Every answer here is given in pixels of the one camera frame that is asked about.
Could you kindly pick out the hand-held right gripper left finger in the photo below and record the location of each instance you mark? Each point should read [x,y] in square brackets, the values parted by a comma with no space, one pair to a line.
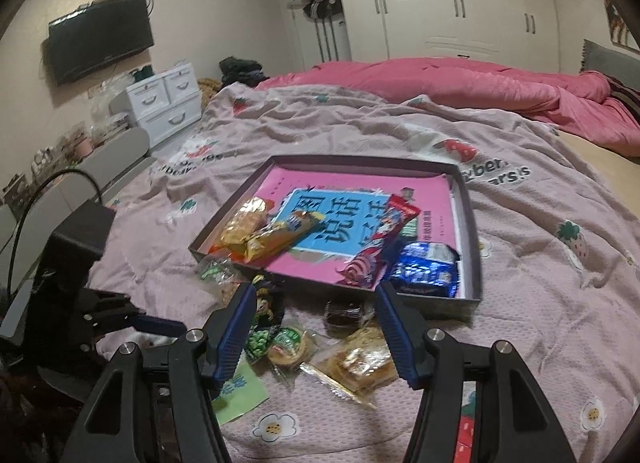
[235,338]

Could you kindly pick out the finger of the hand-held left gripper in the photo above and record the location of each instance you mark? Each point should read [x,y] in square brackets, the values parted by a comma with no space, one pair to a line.
[112,302]
[160,325]

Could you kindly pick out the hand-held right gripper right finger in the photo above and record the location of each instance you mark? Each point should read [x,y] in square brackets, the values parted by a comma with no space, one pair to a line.
[400,338]

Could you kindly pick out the black green pea packet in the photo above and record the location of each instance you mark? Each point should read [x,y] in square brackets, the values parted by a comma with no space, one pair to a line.
[262,308]

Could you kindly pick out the green snack packet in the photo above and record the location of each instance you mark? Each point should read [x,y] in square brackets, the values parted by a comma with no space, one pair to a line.
[240,390]

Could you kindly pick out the round cookie green label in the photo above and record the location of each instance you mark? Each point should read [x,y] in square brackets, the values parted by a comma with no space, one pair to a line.
[289,343]

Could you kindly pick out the clear cookie packet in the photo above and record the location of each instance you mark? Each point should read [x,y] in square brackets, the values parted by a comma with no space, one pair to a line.
[350,363]

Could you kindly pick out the shallow grey cardboard box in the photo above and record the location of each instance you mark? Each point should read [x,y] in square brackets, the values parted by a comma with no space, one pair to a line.
[450,307]

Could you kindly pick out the brown cake packet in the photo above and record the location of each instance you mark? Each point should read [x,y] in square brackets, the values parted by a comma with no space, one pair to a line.
[345,314]

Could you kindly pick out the clear candy packet green label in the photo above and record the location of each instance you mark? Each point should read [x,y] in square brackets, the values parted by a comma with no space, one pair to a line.
[215,270]

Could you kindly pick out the blue cookie packet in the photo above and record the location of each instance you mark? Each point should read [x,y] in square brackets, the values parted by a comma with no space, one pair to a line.
[425,268]

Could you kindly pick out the red candy packet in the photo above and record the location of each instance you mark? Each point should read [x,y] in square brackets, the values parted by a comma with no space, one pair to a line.
[390,228]

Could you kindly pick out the long yellow snack packet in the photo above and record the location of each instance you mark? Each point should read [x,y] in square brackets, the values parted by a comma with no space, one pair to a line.
[285,234]

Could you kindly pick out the shelf of small ornaments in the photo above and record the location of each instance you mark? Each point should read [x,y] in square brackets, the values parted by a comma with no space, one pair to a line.
[65,148]

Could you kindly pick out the grey chair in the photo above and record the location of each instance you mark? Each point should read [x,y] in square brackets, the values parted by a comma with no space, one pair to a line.
[117,153]

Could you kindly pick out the pink printed blanket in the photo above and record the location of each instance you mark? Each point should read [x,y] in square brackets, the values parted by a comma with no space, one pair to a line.
[525,268]

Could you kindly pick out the pink children's book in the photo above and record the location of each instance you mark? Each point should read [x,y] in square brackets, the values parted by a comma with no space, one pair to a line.
[320,183]

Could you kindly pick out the white drawer cabinet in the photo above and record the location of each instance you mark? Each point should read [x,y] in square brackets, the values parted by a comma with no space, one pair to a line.
[162,103]

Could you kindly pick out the brown knitted cloth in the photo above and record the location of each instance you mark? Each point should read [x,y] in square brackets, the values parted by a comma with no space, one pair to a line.
[210,90]

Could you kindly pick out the pink quilt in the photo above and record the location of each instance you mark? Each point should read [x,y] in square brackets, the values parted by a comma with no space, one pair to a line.
[450,83]

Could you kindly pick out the beige bed sheet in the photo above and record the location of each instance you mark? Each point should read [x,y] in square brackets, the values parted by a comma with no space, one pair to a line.
[590,158]

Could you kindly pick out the dark clothes pile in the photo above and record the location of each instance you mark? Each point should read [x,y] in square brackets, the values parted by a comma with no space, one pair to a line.
[240,70]

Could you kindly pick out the dark striped pillow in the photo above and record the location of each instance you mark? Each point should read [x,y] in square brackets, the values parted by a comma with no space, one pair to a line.
[625,98]

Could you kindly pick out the grey headboard cushion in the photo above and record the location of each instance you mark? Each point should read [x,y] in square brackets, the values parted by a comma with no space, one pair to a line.
[607,58]

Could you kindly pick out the black wall television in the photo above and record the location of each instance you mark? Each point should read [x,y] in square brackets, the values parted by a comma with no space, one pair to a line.
[100,40]

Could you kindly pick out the wall poster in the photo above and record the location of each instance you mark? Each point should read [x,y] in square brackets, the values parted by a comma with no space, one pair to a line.
[622,25]

